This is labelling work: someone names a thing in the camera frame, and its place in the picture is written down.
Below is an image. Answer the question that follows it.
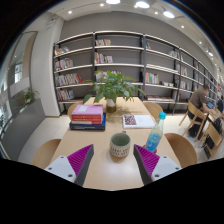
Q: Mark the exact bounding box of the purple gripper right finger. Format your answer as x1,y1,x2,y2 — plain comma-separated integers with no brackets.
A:
133,143,183,186

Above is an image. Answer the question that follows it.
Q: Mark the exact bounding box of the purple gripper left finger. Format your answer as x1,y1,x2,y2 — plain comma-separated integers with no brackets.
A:
43,143,95,187

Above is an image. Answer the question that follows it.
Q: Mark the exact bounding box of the plastic water bottle blue cap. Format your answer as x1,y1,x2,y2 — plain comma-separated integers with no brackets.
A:
145,112,166,150

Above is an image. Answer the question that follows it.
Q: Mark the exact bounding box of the speckled ceramic mug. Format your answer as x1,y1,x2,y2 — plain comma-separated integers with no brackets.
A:
109,132,131,158

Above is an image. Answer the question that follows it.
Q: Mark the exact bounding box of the dark blue bottom book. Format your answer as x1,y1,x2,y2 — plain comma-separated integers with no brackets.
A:
69,113,106,131

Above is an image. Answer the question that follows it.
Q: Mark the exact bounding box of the wooden chair near left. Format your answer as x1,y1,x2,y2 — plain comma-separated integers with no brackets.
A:
32,139,61,169

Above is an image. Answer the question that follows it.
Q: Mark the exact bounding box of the wooden chair near right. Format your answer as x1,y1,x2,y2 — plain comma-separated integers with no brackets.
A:
165,133,198,168

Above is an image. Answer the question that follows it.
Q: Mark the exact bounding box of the red middle book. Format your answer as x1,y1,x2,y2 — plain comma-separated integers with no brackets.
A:
72,115,102,124

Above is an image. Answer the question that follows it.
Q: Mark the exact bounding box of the white open magazine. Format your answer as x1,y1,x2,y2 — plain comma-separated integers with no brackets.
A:
123,114,154,128

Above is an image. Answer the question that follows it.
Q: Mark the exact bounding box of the pink top book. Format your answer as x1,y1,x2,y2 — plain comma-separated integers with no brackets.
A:
71,104,103,120

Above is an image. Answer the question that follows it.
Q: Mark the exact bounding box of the wooden chair far right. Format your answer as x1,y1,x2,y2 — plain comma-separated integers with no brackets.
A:
144,102,163,121

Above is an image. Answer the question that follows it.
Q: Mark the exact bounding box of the wooden chair far left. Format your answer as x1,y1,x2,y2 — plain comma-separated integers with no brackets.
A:
67,103,81,120

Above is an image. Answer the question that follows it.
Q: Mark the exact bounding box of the wooden folding chair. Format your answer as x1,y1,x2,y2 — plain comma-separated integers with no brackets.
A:
202,118,223,160
183,102,207,141

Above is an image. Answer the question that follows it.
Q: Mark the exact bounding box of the green potted plant on table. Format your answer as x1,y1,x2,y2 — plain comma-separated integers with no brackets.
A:
83,71,145,113

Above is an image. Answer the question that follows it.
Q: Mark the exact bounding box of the potted plant by window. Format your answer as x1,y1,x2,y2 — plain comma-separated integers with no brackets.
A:
24,89,38,104

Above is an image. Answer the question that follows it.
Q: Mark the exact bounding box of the seated man brown shirt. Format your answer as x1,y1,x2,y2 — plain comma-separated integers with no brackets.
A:
188,84,214,137

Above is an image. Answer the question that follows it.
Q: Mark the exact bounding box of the large grey bookshelf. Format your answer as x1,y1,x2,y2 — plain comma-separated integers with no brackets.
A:
53,31,222,113

